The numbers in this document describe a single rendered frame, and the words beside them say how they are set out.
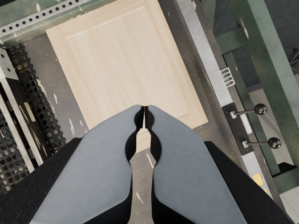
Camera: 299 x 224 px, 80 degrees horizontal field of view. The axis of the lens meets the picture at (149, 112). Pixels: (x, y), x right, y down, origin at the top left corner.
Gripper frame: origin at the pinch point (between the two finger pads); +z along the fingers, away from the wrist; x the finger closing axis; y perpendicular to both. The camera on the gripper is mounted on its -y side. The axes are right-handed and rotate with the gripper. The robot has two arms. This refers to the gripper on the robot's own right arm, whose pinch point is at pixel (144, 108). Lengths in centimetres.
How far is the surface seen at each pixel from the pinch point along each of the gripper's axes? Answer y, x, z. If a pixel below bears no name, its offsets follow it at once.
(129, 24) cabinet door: 1, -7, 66
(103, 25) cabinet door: 2, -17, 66
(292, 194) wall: 204, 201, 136
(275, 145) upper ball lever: 31, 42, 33
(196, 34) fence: 3, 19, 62
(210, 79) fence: 18, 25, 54
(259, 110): 21, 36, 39
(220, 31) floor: 19, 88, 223
